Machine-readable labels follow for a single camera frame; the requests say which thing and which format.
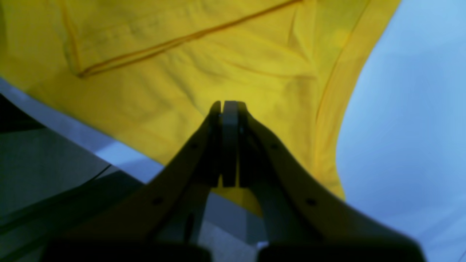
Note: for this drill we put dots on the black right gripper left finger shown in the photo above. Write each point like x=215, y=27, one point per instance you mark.
x=161, y=221

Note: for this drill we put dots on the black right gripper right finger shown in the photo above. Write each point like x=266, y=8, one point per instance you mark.
x=304, y=221

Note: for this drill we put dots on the orange yellow T-shirt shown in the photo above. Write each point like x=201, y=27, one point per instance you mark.
x=146, y=72

